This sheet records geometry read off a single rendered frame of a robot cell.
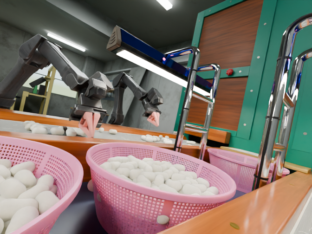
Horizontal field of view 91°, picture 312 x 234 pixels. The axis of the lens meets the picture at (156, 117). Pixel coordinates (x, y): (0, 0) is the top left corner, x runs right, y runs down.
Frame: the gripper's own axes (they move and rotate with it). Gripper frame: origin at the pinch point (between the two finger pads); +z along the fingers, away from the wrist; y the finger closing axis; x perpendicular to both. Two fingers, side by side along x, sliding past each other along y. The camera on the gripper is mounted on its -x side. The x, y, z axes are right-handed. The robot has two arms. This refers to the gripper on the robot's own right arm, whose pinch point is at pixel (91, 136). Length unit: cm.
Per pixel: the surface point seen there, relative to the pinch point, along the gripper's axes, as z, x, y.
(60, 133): -3.5, 4.1, -7.1
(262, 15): -45, -69, 79
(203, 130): 4.9, -15.3, 35.9
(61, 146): 8.8, -7.0, -9.4
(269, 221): 31.9, -28.1, 4.8
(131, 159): 12.7, -8.4, 5.1
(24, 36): -680, 310, -56
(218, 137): -2, -6, 73
